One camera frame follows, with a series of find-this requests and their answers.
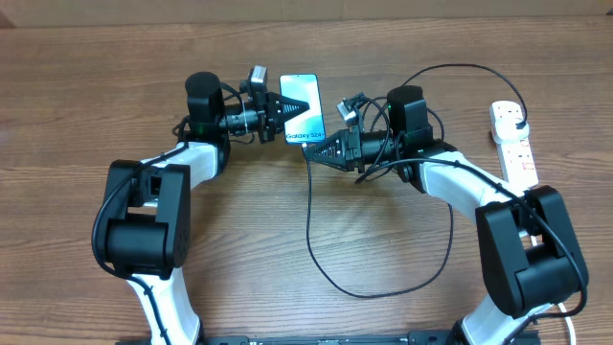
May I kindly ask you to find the blue Samsung Galaxy smartphone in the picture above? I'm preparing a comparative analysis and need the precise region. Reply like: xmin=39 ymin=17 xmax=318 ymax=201
xmin=280 ymin=74 xmax=326 ymax=145

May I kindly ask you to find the black USB charging cable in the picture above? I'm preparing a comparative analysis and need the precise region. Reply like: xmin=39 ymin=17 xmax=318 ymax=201
xmin=302 ymin=63 xmax=529 ymax=300

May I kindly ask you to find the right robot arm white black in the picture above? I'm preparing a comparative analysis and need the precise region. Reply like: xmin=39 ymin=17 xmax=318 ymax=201
xmin=304 ymin=85 xmax=589 ymax=344

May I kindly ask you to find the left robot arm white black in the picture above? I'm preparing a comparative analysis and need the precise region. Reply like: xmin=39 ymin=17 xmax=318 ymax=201
xmin=91 ymin=65 xmax=321 ymax=344

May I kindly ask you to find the white charger plug adapter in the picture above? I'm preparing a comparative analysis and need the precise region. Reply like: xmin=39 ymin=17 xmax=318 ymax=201
xmin=491 ymin=119 xmax=530 ymax=145

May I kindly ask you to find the white power strip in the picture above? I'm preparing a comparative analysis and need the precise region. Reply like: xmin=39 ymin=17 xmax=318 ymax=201
xmin=489 ymin=101 xmax=538 ymax=189

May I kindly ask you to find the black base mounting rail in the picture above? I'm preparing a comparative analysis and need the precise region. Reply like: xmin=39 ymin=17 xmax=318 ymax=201
xmin=197 ymin=331 xmax=450 ymax=345

